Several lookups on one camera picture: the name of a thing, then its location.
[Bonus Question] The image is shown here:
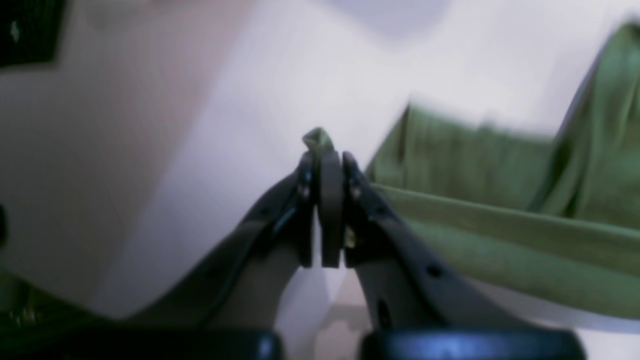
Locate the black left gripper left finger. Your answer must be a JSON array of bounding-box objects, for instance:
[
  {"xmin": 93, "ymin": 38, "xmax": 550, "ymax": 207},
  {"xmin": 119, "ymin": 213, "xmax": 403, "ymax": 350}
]
[{"xmin": 65, "ymin": 151, "xmax": 316, "ymax": 360}]

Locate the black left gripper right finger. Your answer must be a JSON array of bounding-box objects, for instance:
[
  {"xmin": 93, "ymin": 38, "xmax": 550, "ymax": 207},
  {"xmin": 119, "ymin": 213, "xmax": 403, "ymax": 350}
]
[{"xmin": 317, "ymin": 151, "xmax": 586, "ymax": 360}]

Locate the green t-shirt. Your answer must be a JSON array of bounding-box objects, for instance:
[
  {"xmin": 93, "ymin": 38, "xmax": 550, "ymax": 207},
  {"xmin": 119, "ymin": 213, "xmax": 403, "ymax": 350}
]
[{"xmin": 365, "ymin": 22, "xmax": 640, "ymax": 321}]

